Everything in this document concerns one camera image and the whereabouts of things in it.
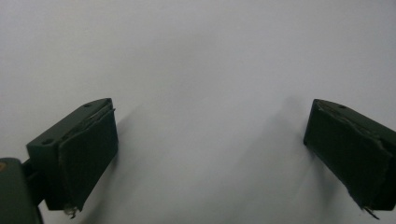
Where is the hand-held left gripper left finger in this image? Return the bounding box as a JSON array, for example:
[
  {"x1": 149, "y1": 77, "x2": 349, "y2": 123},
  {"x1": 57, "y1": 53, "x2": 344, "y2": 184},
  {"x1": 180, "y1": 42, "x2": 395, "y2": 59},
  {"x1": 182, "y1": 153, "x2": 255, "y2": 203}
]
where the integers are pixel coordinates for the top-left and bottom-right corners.
[{"x1": 25, "y1": 97, "x2": 120, "y2": 212}]

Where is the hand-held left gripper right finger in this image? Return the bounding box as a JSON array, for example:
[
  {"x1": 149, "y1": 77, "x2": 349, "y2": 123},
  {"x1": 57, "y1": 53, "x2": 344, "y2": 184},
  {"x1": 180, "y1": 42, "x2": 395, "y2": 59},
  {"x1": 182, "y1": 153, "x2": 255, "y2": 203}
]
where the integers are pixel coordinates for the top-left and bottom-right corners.
[{"x1": 303, "y1": 98, "x2": 396, "y2": 212}]

